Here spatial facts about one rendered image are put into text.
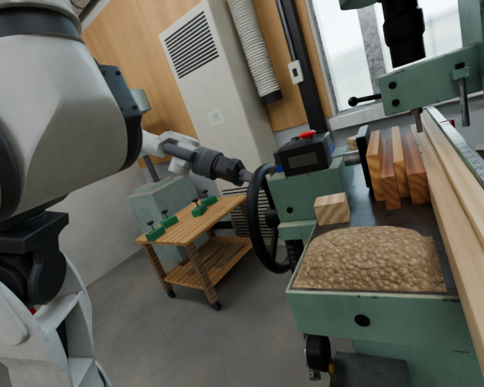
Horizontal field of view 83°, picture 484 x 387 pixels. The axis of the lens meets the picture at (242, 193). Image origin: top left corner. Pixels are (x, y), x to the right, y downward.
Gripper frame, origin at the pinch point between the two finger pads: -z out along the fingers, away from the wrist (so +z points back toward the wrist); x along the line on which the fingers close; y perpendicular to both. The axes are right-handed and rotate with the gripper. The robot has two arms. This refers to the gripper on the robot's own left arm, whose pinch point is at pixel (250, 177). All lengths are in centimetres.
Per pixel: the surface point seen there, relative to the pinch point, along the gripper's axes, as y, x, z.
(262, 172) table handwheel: -0.9, 11.7, -6.2
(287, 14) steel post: 120, -58, 39
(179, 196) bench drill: 1, -157, 110
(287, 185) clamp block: -5.8, 24.9, -15.6
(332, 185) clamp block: -3.8, 26.7, -23.0
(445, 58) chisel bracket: 19.8, 32.2, -32.6
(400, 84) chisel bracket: 16.3, 29.0, -27.8
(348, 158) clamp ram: 2.6, 24.7, -23.9
